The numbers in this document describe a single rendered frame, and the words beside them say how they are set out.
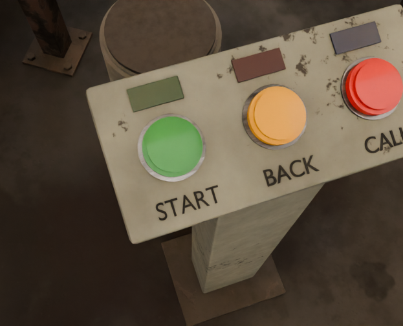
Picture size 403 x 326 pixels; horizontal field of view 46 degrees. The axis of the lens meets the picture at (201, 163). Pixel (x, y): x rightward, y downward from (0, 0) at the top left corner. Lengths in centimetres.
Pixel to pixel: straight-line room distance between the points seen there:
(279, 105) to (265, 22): 84
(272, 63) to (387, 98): 8
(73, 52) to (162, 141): 82
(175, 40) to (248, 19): 71
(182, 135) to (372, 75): 14
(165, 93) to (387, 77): 16
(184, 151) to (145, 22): 20
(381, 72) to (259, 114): 9
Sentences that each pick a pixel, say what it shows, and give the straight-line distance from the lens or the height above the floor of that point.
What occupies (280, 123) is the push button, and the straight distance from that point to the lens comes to 32.
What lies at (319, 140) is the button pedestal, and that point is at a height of 59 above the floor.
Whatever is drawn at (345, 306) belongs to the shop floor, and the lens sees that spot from 94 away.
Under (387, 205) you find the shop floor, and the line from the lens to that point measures 101.
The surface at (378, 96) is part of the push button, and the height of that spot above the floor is 61.
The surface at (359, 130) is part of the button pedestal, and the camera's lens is 36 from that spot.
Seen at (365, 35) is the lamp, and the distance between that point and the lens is 37.
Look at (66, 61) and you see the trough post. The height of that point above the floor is 1.
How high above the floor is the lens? 89
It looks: 68 degrees down
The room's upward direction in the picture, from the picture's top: 3 degrees clockwise
